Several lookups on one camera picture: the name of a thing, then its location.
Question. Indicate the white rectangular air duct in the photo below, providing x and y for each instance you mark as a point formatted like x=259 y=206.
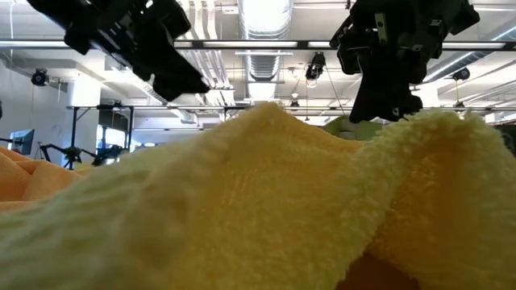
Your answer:
x=121 y=80

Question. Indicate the yellow microfiber towel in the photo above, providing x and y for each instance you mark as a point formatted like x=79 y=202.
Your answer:
x=258 y=201

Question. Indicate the black ceiling light rail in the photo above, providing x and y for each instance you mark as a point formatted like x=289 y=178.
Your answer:
x=303 y=44

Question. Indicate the orange microfiber towel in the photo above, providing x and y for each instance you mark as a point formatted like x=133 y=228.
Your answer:
x=36 y=177

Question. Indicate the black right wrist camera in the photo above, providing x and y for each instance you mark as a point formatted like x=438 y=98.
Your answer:
x=346 y=50

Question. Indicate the pale yellow-green microfiber towel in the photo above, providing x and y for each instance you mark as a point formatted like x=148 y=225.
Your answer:
x=346 y=129

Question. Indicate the grey computer monitor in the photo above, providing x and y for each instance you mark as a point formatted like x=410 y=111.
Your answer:
x=23 y=142

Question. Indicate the black background robot arm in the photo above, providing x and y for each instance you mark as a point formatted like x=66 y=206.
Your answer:
x=106 y=154
x=70 y=154

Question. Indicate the black metal frame stand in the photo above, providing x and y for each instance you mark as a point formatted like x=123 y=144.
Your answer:
x=101 y=118

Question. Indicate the black horizontal frame rail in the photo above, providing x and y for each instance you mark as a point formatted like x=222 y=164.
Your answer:
x=463 y=108

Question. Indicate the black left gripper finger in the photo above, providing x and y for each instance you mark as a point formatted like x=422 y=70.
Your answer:
x=177 y=80

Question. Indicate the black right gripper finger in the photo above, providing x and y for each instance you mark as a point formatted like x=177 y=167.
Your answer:
x=383 y=100

